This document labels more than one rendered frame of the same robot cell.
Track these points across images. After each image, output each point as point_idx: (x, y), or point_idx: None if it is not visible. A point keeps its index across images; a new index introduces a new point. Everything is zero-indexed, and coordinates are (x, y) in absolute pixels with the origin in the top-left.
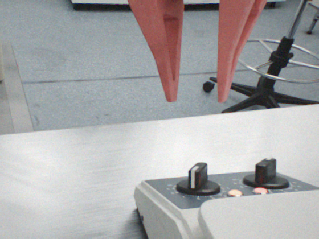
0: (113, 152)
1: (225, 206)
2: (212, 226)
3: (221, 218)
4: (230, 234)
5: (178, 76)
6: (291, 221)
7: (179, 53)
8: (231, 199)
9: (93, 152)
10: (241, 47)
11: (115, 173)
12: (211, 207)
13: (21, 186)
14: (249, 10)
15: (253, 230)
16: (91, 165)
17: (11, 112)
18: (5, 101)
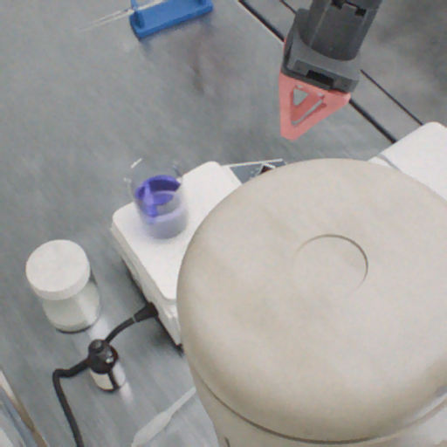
0: (337, 144)
1: (216, 171)
2: (199, 168)
3: (207, 170)
4: (197, 175)
5: (306, 108)
6: (221, 200)
7: (319, 97)
8: (224, 173)
9: (327, 133)
10: (312, 117)
11: (311, 154)
12: (213, 165)
13: (266, 108)
14: (285, 92)
15: (205, 184)
16: (312, 136)
17: None
18: None
